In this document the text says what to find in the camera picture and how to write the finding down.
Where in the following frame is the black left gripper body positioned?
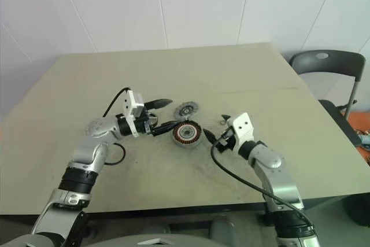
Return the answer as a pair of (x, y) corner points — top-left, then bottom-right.
(133, 110), (159, 138)

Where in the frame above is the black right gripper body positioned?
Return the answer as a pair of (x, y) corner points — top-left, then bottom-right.
(216, 130), (236, 153)

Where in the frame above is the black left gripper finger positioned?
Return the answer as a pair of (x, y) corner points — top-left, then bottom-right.
(144, 98), (173, 111)
(150, 120), (178, 138)

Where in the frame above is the motor stator with copper windings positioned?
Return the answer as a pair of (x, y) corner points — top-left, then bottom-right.
(172, 121), (204, 149)

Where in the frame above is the blurred silver round object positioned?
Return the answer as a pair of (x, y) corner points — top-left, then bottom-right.
(173, 101), (198, 121)

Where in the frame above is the grey robot torso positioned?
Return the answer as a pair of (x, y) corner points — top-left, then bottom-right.
(0, 214), (261, 247)

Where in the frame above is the dark grey folding chair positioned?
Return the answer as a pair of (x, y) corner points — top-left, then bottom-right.
(288, 49), (370, 147)

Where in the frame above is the orange object on floor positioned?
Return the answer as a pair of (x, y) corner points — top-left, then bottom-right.
(345, 110), (370, 170)

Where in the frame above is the dark round object under table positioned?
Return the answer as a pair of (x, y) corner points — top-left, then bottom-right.
(342, 191), (370, 227)

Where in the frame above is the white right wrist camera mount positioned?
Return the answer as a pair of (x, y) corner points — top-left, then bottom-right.
(225, 112), (256, 156)

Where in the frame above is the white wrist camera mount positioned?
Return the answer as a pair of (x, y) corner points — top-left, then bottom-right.
(123, 90), (145, 138)
(225, 112), (256, 156)

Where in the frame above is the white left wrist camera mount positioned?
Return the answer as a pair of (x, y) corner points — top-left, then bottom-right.
(123, 90), (145, 138)

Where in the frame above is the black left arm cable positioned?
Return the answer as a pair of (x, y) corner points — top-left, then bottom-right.
(102, 87), (131, 165)

